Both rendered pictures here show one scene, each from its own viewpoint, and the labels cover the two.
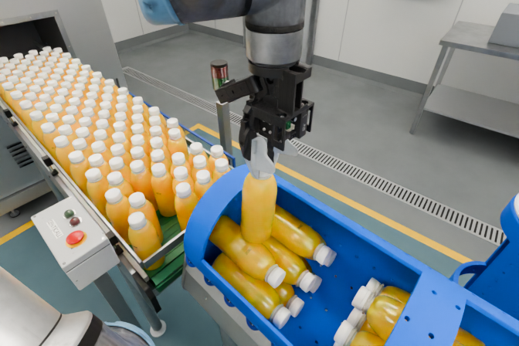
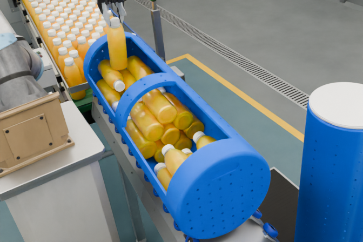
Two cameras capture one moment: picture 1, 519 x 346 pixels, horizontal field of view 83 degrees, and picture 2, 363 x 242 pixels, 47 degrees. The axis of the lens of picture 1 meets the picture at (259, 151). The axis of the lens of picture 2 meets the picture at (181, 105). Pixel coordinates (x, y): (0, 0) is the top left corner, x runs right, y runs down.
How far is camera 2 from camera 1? 1.17 m
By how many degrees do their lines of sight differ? 20
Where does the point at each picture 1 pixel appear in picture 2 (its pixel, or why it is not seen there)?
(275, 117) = not seen: outside the picture
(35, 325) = (10, 30)
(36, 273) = not seen: hidden behind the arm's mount
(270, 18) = not seen: outside the picture
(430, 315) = (150, 79)
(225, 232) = (103, 65)
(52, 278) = not seen: hidden behind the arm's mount
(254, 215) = (111, 48)
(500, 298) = (306, 165)
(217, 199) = (99, 42)
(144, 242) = (71, 75)
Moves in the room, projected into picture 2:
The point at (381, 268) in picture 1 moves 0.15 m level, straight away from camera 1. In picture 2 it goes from (182, 95) to (215, 82)
